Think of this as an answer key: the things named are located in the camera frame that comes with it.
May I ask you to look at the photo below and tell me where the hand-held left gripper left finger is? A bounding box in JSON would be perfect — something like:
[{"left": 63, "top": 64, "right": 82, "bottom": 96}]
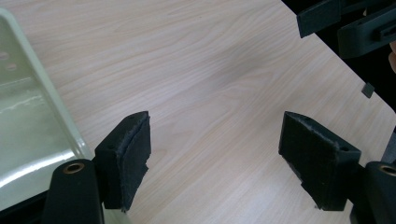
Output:
[{"left": 94, "top": 110, "right": 152, "bottom": 213}]

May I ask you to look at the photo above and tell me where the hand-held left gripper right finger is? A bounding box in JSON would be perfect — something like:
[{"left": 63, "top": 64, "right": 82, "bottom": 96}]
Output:
[{"left": 278, "top": 111, "right": 362, "bottom": 212}]

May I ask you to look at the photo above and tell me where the pale green plastic basket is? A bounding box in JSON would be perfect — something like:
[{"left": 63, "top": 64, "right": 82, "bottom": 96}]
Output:
[{"left": 0, "top": 7, "right": 134, "bottom": 224}]

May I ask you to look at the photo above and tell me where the black table edge clamp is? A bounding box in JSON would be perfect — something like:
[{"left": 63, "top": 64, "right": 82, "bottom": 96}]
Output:
[{"left": 361, "top": 81, "right": 375, "bottom": 99}]

